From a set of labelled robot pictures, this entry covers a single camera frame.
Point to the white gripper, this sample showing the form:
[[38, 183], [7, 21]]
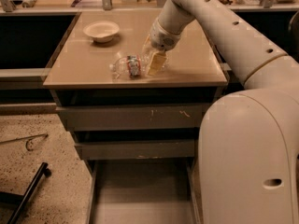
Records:
[[163, 38]]

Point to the clear plastic water bottle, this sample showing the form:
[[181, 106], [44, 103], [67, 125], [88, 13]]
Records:
[[132, 66]]

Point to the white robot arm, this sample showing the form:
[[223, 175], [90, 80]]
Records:
[[248, 140]]

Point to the grey top drawer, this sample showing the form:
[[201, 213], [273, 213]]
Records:
[[132, 117]]

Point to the grey drawer cabinet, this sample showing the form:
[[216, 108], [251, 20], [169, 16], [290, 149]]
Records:
[[81, 75]]

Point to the grey middle drawer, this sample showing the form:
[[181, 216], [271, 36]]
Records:
[[152, 149]]

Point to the grey open bottom drawer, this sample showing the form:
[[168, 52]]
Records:
[[156, 191]]

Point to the white paper bowl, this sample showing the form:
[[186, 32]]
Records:
[[101, 31]]

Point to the metal rod on floor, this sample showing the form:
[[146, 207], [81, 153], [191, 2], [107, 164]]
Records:
[[28, 139]]

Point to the black chair base leg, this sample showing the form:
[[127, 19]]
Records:
[[18, 201]]

